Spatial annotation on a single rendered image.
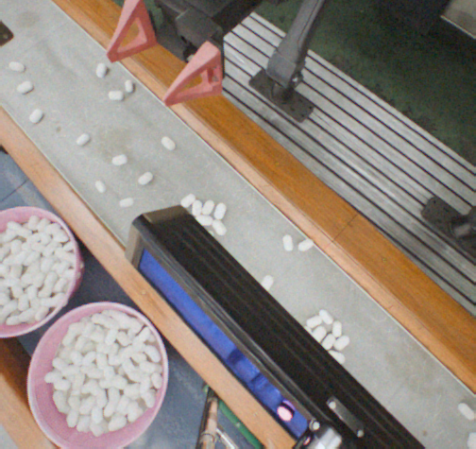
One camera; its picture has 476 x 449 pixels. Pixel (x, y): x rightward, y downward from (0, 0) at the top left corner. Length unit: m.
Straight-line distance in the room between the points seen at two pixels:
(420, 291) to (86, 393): 0.72
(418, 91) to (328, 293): 1.65
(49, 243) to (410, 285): 0.80
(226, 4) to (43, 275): 0.62
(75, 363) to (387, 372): 0.63
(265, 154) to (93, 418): 0.64
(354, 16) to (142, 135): 1.85
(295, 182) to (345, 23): 1.72
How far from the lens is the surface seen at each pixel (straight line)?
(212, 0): 0.38
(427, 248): 0.86
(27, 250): 0.74
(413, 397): 0.74
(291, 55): 0.72
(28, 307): 0.75
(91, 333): 0.67
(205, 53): 0.33
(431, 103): 2.08
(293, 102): 0.84
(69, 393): 0.73
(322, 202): 0.63
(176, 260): 0.23
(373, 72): 2.03
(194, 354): 0.59
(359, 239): 0.64
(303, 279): 0.62
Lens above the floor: 1.34
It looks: 75 degrees down
